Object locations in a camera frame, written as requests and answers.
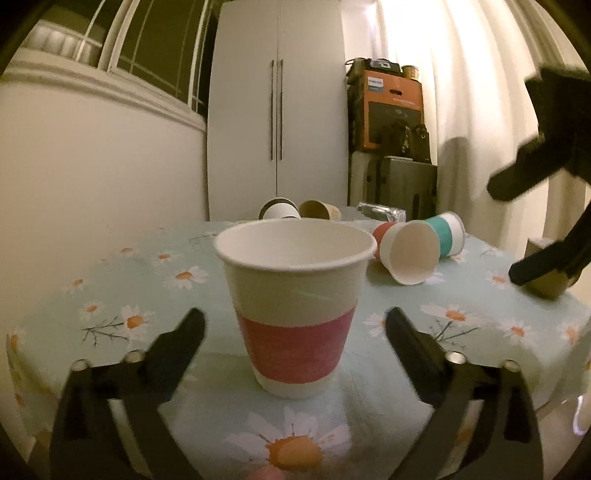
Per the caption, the teal banded white paper cup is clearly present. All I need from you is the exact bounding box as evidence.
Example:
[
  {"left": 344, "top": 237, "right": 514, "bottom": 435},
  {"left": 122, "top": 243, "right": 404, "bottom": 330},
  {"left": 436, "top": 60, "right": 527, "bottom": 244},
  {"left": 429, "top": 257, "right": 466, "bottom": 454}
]
[{"left": 379, "top": 211, "right": 466, "bottom": 286}]

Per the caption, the red paper cup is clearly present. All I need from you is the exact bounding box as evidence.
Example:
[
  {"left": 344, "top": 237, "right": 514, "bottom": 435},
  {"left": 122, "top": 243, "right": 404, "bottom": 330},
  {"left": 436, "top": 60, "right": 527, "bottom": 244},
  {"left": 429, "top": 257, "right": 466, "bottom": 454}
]
[{"left": 372, "top": 221, "right": 399, "bottom": 260}]

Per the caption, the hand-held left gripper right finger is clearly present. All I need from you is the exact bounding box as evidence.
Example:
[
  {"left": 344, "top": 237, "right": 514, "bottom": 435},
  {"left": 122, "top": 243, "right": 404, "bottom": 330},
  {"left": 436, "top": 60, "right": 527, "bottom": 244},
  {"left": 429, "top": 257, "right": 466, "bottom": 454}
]
[{"left": 385, "top": 307, "right": 544, "bottom": 480}]

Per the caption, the cream curtain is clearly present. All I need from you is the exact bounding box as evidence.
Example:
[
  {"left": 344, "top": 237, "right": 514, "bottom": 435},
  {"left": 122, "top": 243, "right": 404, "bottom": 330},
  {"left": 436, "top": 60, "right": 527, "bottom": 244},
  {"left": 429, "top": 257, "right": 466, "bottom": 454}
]
[{"left": 342, "top": 0, "right": 587, "bottom": 273}]

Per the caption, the black bag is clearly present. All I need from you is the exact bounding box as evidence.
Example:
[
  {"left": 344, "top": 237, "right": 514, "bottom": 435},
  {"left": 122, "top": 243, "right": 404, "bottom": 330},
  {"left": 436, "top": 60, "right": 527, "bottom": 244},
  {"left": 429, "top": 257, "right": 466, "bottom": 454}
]
[{"left": 376, "top": 119, "right": 432, "bottom": 163}]

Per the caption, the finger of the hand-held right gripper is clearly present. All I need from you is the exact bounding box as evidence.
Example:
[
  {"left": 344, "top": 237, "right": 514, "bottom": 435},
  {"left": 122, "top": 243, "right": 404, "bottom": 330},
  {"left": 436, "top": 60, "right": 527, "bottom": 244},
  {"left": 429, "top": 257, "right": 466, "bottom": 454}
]
[
  {"left": 488, "top": 131, "right": 591, "bottom": 202},
  {"left": 508, "top": 208, "right": 591, "bottom": 289}
]

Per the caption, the white cup with dark inside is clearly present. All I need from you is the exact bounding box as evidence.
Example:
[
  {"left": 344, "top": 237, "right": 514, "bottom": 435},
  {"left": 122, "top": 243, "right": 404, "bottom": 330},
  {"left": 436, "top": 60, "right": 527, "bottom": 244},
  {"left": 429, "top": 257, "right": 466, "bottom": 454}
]
[{"left": 258, "top": 198, "right": 301, "bottom": 221}]

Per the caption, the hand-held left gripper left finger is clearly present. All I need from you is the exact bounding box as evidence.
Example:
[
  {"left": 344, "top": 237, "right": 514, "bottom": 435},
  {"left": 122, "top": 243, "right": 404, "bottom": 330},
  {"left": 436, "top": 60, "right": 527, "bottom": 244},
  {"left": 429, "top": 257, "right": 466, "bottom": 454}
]
[{"left": 48, "top": 307, "right": 206, "bottom": 480}]

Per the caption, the brown paper cup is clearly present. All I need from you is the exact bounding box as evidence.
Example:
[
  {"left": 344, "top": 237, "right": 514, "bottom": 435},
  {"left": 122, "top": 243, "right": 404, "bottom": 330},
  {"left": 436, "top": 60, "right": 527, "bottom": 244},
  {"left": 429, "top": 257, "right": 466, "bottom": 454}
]
[
  {"left": 525, "top": 237, "right": 574, "bottom": 302},
  {"left": 298, "top": 199, "right": 342, "bottom": 222}
]

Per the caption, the daisy print tablecloth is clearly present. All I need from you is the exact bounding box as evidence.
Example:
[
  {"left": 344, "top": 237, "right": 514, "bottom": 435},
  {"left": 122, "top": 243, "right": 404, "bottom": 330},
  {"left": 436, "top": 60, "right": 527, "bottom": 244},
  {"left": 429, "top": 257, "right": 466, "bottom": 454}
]
[{"left": 4, "top": 216, "right": 591, "bottom": 480}]

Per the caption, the pink banded white paper cup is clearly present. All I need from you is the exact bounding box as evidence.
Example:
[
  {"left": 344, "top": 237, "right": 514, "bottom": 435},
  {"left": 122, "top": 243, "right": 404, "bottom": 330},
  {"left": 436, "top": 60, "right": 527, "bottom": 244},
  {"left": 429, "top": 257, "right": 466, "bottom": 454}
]
[{"left": 213, "top": 219, "right": 378, "bottom": 400}]

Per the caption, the clear plastic bottle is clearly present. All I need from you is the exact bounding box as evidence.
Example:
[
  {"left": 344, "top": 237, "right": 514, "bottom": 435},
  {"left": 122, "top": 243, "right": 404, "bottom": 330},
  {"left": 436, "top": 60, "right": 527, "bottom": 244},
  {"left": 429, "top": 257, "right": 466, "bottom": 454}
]
[{"left": 357, "top": 201, "right": 408, "bottom": 223}]

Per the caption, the white wardrobe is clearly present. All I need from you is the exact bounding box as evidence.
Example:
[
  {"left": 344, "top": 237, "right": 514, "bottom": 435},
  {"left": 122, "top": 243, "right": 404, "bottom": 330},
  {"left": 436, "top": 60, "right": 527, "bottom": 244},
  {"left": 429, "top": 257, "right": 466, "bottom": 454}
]
[{"left": 205, "top": 0, "right": 352, "bottom": 222}]

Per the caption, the orange cardboard box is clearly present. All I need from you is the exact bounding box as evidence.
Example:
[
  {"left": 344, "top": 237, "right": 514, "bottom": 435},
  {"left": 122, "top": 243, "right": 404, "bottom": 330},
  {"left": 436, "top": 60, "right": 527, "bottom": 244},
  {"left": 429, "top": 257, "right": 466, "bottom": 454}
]
[{"left": 347, "top": 58, "right": 426, "bottom": 153}]

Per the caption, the grey suitcase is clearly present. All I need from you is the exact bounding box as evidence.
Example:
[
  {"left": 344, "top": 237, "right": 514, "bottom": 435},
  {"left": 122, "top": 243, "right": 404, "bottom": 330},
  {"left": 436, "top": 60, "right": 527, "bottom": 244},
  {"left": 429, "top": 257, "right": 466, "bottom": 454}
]
[{"left": 348, "top": 150, "right": 438, "bottom": 222}]

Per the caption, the white framed window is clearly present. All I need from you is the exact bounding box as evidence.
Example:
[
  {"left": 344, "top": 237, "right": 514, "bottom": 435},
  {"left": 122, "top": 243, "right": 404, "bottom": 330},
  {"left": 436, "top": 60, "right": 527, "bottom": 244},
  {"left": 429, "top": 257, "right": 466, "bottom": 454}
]
[{"left": 21, "top": 0, "right": 220, "bottom": 116}]

